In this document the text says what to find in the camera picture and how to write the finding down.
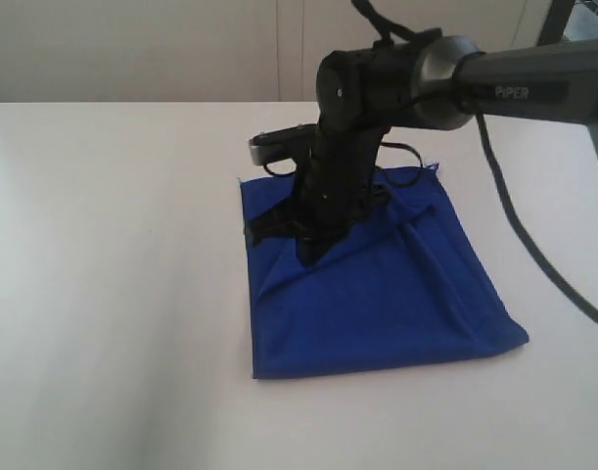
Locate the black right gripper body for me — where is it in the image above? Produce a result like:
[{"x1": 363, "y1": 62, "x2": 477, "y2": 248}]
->
[{"x1": 292, "y1": 117, "x2": 391, "y2": 245}]

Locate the blue towel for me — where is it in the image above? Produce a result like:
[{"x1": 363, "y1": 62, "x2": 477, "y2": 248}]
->
[{"x1": 246, "y1": 166, "x2": 529, "y2": 380}]

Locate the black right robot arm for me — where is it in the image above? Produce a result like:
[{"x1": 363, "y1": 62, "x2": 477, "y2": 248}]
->
[{"x1": 246, "y1": 32, "x2": 598, "y2": 265}]

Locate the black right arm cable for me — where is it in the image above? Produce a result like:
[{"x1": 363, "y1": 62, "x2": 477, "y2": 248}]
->
[{"x1": 261, "y1": 0, "x2": 598, "y2": 334}]

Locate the black window frame post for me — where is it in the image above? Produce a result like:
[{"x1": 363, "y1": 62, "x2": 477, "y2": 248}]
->
[{"x1": 536, "y1": 0, "x2": 575, "y2": 46}]

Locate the beige wall panel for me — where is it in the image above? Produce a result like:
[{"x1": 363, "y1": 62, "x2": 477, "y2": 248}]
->
[{"x1": 0, "y1": 0, "x2": 554, "y2": 104}]

